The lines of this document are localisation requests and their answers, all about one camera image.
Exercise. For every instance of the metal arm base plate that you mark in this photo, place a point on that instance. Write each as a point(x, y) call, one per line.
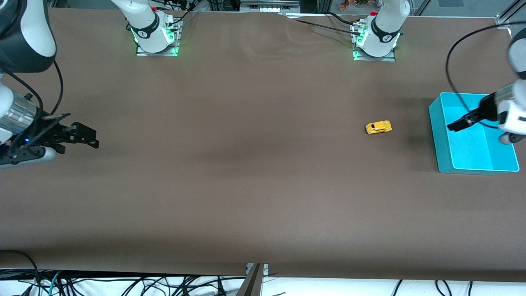
point(174, 41)
point(374, 58)

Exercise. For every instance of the metal table bracket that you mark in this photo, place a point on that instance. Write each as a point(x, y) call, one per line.
point(252, 281)

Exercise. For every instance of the white background device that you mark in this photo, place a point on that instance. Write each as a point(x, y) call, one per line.
point(269, 5)

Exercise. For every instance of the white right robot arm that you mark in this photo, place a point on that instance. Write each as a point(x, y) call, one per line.
point(148, 24)

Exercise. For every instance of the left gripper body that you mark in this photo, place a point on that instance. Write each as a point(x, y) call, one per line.
point(485, 108)

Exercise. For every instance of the teal plastic storage bin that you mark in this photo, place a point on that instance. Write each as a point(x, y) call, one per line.
point(472, 152)

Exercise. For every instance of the brown table cover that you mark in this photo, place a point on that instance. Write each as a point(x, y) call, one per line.
point(263, 185)

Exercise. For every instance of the yellow toy beetle car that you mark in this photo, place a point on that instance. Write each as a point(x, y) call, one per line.
point(378, 127)

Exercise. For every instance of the aluminium frame profile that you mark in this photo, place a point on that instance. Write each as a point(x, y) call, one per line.
point(509, 14)

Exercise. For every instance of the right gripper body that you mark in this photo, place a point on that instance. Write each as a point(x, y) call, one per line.
point(55, 133)

